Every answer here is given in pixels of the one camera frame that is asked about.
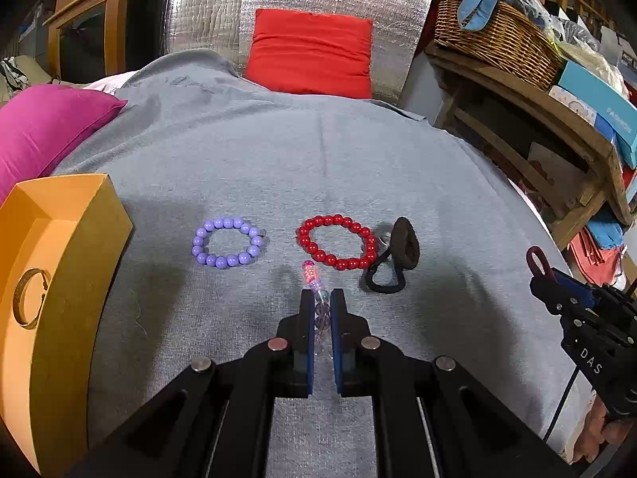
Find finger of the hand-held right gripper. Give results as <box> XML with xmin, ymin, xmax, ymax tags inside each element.
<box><xmin>528</xmin><ymin>246</ymin><xmax>598</xmax><ymax>315</ymax></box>

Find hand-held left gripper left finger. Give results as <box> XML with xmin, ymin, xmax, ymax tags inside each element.
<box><xmin>64</xmin><ymin>289</ymin><xmax>317</xmax><ymax>478</ymax></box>

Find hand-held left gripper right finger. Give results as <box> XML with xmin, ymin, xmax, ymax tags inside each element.
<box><xmin>331</xmin><ymin>288</ymin><xmax>578</xmax><ymax>478</ymax></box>

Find clear pink bead bracelet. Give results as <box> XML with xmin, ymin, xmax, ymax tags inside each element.
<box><xmin>303</xmin><ymin>260</ymin><xmax>333</xmax><ymax>359</ymax></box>

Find thin black hair elastic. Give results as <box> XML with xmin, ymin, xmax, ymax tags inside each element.
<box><xmin>364</xmin><ymin>251</ymin><xmax>409</xmax><ymax>293</ymax></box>

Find red bead bracelet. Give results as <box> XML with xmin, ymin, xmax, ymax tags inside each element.
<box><xmin>297</xmin><ymin>214</ymin><xmax>377</xmax><ymax>272</ymax></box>

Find black scrunchie hair tie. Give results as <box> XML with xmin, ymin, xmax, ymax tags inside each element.
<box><xmin>389</xmin><ymin>217</ymin><xmax>420</xmax><ymax>270</ymax></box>

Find purple bead bracelet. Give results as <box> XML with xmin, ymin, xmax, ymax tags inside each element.
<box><xmin>191</xmin><ymin>217</ymin><xmax>264</xmax><ymax>270</ymax></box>

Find orange cardboard box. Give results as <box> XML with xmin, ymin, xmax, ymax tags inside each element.
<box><xmin>0</xmin><ymin>174</ymin><xmax>134</xmax><ymax>476</ymax></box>

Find person's right hand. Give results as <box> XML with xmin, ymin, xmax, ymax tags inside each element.
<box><xmin>572</xmin><ymin>391</ymin><xmax>634</xmax><ymax>465</ymax></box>

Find pile of folded cloths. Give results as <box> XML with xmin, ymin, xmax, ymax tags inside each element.
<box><xmin>567</xmin><ymin>206</ymin><xmax>629</xmax><ymax>287</ymax></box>

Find wooden shelf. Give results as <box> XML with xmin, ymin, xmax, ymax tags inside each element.
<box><xmin>425</xmin><ymin>42</ymin><xmax>634</xmax><ymax>251</ymax></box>

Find grey blanket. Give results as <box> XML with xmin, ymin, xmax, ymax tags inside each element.
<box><xmin>52</xmin><ymin>50</ymin><xmax>593</xmax><ymax>478</ymax></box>

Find light blue box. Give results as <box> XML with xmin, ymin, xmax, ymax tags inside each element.
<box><xmin>550</xmin><ymin>60</ymin><xmax>637</xmax><ymax>170</ymax></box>

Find clear plastic bag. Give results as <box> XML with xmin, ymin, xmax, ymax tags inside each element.
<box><xmin>557</xmin><ymin>32</ymin><xmax>629</xmax><ymax>93</ymax></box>

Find wicker basket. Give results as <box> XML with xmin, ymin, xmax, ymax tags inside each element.
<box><xmin>433</xmin><ymin>0</ymin><xmax>565</xmax><ymax>91</ymax></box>

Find red pillow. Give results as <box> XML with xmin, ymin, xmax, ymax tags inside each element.
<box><xmin>244</xmin><ymin>8</ymin><xmax>374</xmax><ymax>99</ymax></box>

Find light pink sheet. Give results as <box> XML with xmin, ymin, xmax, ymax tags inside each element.
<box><xmin>84</xmin><ymin>71</ymin><xmax>137</xmax><ymax>95</ymax></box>

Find magenta pillow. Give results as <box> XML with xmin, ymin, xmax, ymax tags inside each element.
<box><xmin>0</xmin><ymin>84</ymin><xmax>128</xmax><ymax>205</ymax></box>

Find silver foil mat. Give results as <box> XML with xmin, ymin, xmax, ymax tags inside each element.
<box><xmin>166</xmin><ymin>0</ymin><xmax>441</xmax><ymax>105</ymax></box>

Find wooden cabinet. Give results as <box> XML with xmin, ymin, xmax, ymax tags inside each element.
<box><xmin>44</xmin><ymin>0</ymin><xmax>166</xmax><ymax>85</ymax></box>

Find patterned cloth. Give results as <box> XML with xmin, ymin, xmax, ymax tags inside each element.
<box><xmin>0</xmin><ymin>57</ymin><xmax>27</xmax><ymax>91</ymax></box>

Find black cable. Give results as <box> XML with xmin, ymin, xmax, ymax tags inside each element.
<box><xmin>543</xmin><ymin>366</ymin><xmax>580</xmax><ymax>441</ymax></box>

